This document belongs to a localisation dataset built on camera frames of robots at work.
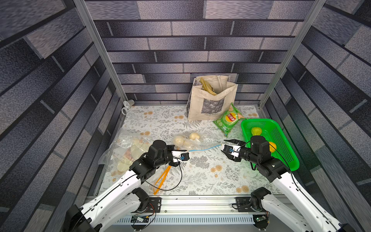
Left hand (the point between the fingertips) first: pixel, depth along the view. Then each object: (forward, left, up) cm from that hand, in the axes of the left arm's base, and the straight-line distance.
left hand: (185, 147), depth 73 cm
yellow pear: (+8, -55, -15) cm, 58 cm away
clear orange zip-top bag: (+7, +41, -18) cm, 45 cm away
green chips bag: (+28, -32, -9) cm, 43 cm away
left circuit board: (-29, +24, -21) cm, 43 cm away
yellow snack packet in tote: (+42, -14, +6) cm, 45 cm away
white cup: (+46, +48, -14) cm, 68 cm away
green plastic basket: (+22, -61, -17) cm, 67 cm away
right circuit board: (-28, -40, -23) cm, 54 cm away
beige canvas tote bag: (+35, -12, -4) cm, 37 cm away
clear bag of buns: (+11, -5, -12) cm, 17 cm away
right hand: (+4, -21, +1) cm, 21 cm away
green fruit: (+21, -49, -14) cm, 55 cm away
